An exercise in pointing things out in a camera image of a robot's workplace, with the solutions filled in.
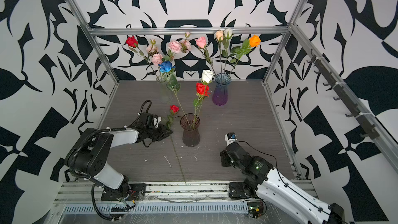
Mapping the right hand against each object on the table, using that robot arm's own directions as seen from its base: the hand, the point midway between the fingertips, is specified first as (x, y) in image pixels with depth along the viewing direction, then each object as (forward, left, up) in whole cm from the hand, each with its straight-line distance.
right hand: (221, 154), depth 78 cm
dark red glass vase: (+13, +15, +9) cm, 22 cm away
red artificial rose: (+21, +9, +25) cm, 33 cm away
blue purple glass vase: (+37, -2, +3) cm, 37 cm away
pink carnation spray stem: (+43, +33, +27) cm, 60 cm away
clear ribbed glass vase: (+20, +25, +27) cm, 42 cm away
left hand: (+15, +26, -4) cm, 31 cm away
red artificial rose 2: (+30, +27, -3) cm, 40 cm away
